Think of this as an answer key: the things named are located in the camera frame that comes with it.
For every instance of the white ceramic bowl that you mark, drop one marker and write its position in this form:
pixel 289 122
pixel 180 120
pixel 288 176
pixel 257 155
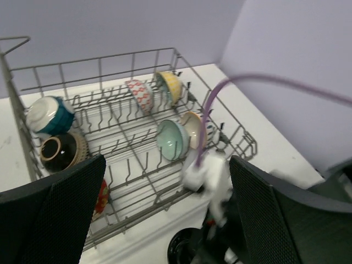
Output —
pixel 102 201

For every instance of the blue inside red patterned bowl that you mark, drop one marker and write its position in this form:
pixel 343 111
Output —
pixel 143 94

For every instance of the black ceramic bowl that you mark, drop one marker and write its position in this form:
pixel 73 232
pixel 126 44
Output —
pixel 184 245

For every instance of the yellow dotted bowl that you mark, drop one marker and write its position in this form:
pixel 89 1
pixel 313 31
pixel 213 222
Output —
pixel 169 83

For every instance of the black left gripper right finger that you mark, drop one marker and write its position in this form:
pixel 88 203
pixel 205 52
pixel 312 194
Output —
pixel 283 223

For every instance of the dark teal white bowl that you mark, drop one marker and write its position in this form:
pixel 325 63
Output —
pixel 50 115

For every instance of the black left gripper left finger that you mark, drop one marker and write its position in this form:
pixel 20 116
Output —
pixel 47 220

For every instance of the light green ceramic bowl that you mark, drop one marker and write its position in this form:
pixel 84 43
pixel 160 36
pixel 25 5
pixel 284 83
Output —
pixel 172 139

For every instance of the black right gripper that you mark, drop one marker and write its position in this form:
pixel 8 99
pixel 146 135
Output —
pixel 217 238

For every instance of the grey wire dish rack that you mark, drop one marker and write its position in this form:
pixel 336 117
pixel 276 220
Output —
pixel 141 181

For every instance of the brown rimmed cream bowl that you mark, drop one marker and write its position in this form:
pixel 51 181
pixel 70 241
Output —
pixel 60 152

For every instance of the white bowl orange rim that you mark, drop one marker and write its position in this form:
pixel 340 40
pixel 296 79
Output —
pixel 192 122

